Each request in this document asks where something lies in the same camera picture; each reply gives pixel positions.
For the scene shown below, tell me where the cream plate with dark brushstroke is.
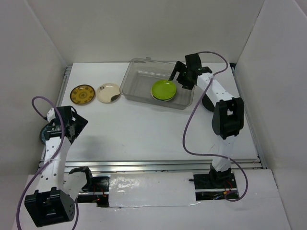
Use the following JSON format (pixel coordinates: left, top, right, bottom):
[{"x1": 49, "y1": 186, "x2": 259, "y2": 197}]
[{"x1": 96, "y1": 83, "x2": 120, "y2": 104}]

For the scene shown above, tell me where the aluminium table rail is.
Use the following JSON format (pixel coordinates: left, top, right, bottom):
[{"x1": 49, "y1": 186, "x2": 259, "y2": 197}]
[{"x1": 39, "y1": 160, "x2": 262, "y2": 173}]

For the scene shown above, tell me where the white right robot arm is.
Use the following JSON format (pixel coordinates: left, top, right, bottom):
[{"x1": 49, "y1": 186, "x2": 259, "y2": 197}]
[{"x1": 169, "y1": 60, "x2": 244, "y2": 188}]

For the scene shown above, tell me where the small blue floral plate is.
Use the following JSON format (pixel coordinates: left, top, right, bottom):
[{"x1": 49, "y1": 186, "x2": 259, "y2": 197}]
[{"x1": 152, "y1": 95, "x2": 175, "y2": 102}]

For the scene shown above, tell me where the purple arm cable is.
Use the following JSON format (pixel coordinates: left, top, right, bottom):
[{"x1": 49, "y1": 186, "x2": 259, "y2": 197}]
[
  {"x1": 183, "y1": 51, "x2": 248, "y2": 202},
  {"x1": 15, "y1": 96, "x2": 80, "y2": 230}
]

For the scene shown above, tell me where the black plate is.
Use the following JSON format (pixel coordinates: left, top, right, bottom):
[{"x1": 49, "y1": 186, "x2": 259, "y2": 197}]
[{"x1": 201, "y1": 95, "x2": 215, "y2": 112}]

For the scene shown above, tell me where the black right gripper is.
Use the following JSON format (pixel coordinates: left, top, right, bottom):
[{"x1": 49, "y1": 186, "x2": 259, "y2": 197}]
[{"x1": 169, "y1": 61, "x2": 195, "y2": 90}]

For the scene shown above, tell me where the large blue floral plate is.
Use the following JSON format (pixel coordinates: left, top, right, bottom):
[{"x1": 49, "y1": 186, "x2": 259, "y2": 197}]
[{"x1": 39, "y1": 124, "x2": 48, "y2": 144}]

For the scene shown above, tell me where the yellow patterned plate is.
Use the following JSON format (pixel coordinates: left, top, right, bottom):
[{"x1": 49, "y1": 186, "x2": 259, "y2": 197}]
[{"x1": 70, "y1": 84, "x2": 95, "y2": 105}]

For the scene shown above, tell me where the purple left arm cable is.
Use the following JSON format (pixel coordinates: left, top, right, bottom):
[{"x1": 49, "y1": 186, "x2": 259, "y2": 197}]
[{"x1": 15, "y1": 96, "x2": 80, "y2": 230}]

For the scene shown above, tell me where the lime green plate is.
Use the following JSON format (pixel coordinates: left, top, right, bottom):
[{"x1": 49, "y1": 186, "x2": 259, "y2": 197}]
[{"x1": 151, "y1": 80, "x2": 177, "y2": 99}]

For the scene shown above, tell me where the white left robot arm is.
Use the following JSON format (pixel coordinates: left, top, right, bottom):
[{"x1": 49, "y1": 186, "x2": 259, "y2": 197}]
[{"x1": 24, "y1": 106, "x2": 95, "y2": 227}]

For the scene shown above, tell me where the clear plastic bin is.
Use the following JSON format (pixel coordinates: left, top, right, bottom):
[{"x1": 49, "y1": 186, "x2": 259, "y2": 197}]
[{"x1": 120, "y1": 58, "x2": 194, "y2": 110}]

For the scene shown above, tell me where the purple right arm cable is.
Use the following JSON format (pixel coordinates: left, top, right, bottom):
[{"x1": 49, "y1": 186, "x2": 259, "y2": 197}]
[{"x1": 183, "y1": 51, "x2": 248, "y2": 202}]

